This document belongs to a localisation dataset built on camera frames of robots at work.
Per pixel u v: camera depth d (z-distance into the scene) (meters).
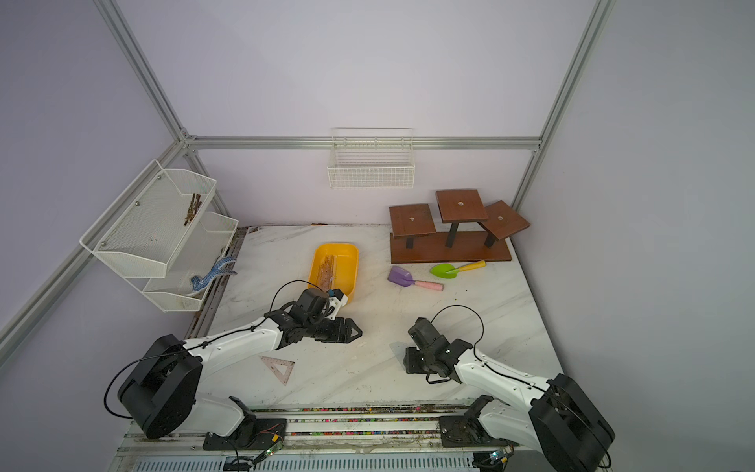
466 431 0.73
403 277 1.05
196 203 0.82
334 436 0.75
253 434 0.70
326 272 1.05
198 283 0.84
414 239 1.08
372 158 0.96
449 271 1.08
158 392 0.42
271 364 0.86
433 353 0.65
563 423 0.41
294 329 0.64
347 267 1.06
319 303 0.69
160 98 0.82
